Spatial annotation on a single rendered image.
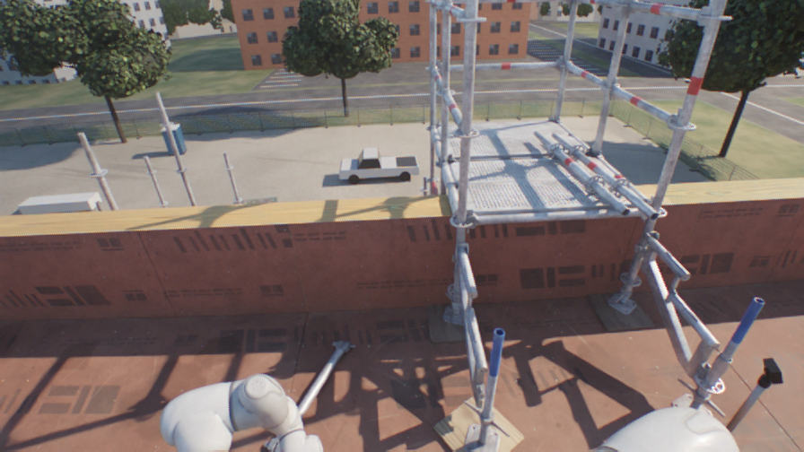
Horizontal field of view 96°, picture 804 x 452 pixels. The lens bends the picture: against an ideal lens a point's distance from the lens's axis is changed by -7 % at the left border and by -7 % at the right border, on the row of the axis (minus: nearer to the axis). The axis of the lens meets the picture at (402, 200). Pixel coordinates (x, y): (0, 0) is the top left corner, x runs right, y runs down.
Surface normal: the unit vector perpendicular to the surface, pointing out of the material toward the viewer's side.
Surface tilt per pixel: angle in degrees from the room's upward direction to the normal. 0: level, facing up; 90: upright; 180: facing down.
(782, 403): 0
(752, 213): 90
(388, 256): 90
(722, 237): 90
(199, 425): 26
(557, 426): 0
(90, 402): 0
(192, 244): 90
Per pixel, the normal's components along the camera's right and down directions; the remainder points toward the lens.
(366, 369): -0.04, -0.86
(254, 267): 0.04, 0.50
